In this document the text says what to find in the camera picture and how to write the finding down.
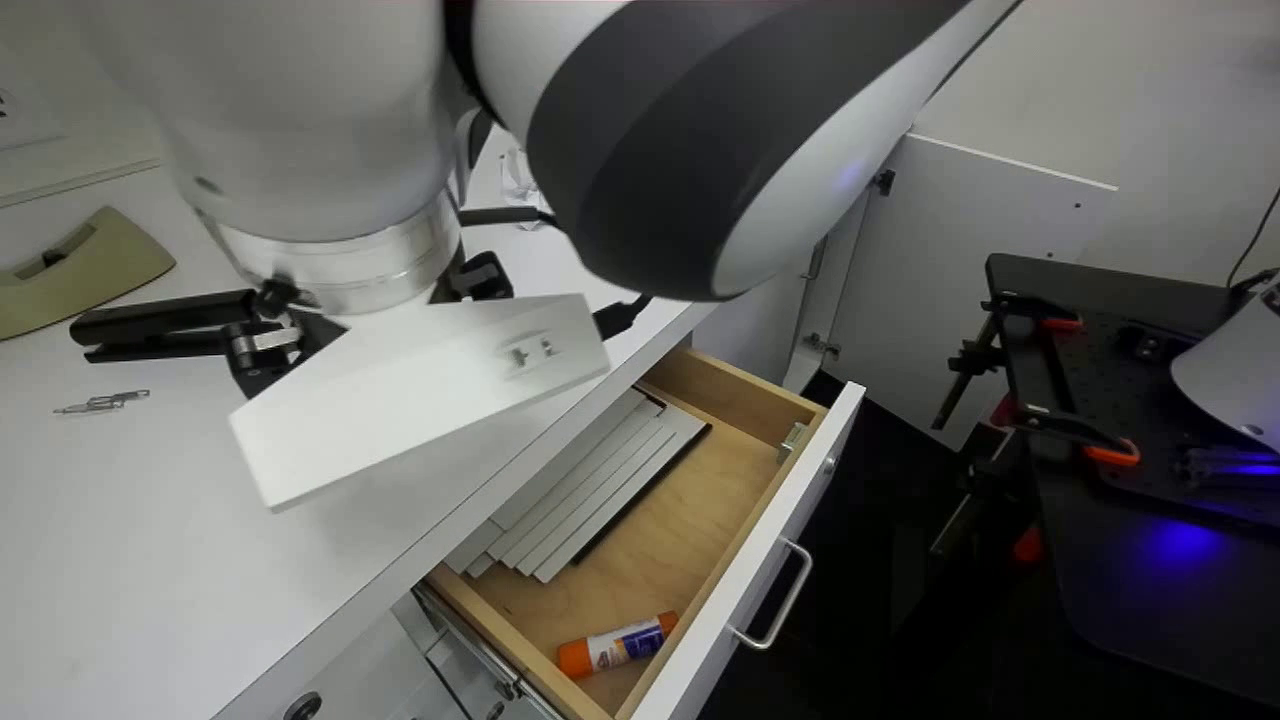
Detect white drawer with metal handle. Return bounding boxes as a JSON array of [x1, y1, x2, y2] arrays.
[[421, 350, 865, 720]]

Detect black tongs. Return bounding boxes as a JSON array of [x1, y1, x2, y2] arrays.
[[69, 281, 344, 395]]

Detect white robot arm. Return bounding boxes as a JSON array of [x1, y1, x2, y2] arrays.
[[69, 0, 1018, 312]]

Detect white papers stack in drawer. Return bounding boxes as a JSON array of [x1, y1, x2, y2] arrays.
[[446, 393, 707, 584]]

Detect orange glue stick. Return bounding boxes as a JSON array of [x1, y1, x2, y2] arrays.
[[557, 614, 678, 682]]

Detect orange black clamp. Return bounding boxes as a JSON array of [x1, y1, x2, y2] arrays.
[[1016, 404, 1142, 473]]

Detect black optical breadboard table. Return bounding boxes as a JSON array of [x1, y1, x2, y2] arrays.
[[983, 251, 1280, 710]]

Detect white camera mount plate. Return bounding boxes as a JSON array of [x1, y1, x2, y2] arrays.
[[232, 297, 607, 507]]

